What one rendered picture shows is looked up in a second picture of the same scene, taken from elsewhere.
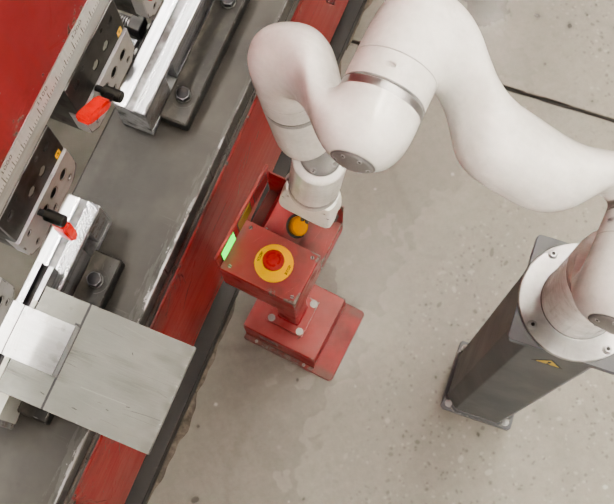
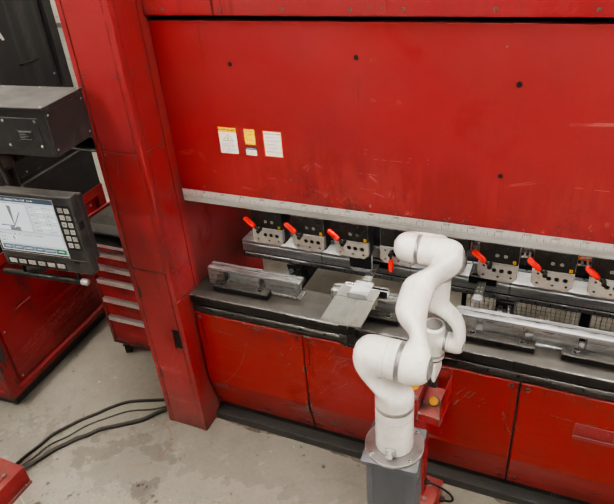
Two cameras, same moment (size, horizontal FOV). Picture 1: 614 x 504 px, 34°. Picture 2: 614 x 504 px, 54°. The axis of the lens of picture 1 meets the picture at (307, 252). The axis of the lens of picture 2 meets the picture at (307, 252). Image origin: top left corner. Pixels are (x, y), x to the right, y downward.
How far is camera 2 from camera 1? 1.74 m
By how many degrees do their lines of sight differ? 59
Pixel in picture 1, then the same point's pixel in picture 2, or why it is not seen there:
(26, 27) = (430, 194)
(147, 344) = (360, 315)
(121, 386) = (344, 311)
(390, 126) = (405, 240)
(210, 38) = (502, 338)
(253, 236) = not seen: hidden behind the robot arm
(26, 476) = (315, 311)
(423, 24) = (444, 242)
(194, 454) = (344, 465)
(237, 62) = (496, 351)
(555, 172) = (405, 298)
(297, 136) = not seen: hidden behind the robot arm
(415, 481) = not seen: outside the picture
